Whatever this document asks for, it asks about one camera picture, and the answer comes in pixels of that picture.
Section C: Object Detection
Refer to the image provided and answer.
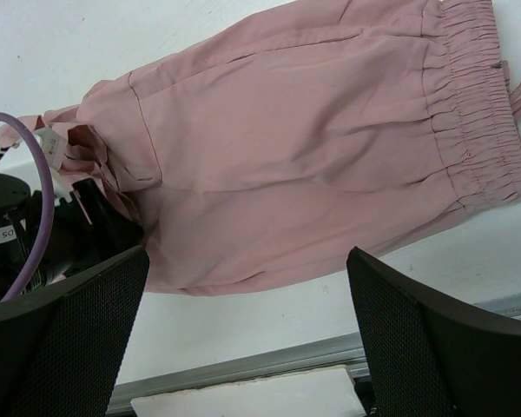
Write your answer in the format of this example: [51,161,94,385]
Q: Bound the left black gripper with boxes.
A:
[0,179,149,416]

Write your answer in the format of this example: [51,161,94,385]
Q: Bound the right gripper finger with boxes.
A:
[346,248,521,416]

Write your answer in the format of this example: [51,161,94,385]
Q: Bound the pink trousers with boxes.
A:
[23,1,521,296]

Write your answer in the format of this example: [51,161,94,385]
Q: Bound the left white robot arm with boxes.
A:
[0,128,144,301]

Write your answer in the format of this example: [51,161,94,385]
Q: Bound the aluminium frame rail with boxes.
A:
[108,295,521,417]

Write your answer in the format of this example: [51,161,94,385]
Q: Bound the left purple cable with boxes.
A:
[0,111,56,305]

